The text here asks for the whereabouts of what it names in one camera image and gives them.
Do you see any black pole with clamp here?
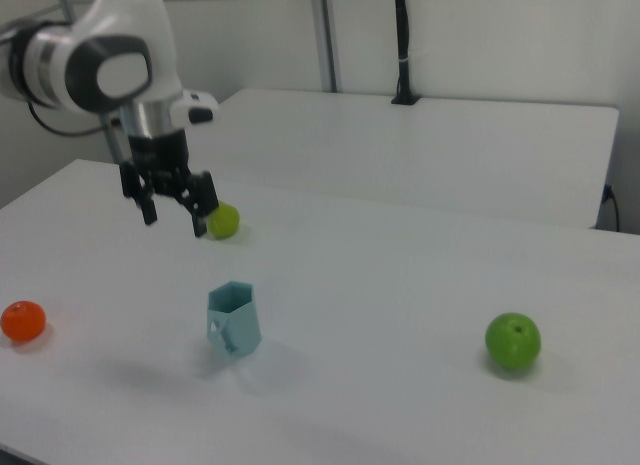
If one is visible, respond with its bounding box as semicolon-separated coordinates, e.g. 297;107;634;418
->
390;0;422;107

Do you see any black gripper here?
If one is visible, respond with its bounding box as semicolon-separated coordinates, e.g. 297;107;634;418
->
119;128;222;238

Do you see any light blue hexagonal mug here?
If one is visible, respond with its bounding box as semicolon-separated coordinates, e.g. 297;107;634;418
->
205;280;264;358

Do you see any white side table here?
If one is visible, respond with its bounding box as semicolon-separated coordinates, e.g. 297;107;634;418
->
189;87;621;230

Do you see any grey metal frame post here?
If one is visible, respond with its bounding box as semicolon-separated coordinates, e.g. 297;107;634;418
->
308;0;342;93

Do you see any black cable with plug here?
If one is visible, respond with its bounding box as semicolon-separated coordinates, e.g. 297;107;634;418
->
601;183;622;233

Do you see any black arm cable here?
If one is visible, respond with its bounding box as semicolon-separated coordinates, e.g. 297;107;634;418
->
26;98;120;138

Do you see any orange fruit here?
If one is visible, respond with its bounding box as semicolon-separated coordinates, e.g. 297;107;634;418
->
0;300;47;342

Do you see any green apple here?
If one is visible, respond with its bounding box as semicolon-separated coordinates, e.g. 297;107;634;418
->
484;312;543;370

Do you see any green pear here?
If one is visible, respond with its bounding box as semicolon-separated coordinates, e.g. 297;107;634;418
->
206;201;242;242

